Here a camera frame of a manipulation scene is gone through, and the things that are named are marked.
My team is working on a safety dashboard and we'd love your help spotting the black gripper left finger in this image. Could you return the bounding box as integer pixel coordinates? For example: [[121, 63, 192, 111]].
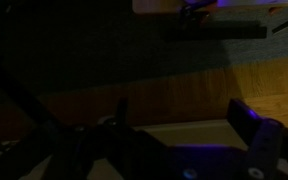
[[96, 98, 172, 180]]

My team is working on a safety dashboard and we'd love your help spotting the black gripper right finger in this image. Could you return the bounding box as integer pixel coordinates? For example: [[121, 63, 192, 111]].
[[226, 97, 286, 180]]

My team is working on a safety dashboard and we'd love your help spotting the grey rug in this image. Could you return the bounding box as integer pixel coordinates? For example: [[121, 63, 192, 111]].
[[0, 6, 288, 88]]

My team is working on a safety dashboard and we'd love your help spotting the black bar camera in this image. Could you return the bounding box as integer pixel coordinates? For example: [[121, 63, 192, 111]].
[[164, 20, 268, 43]]

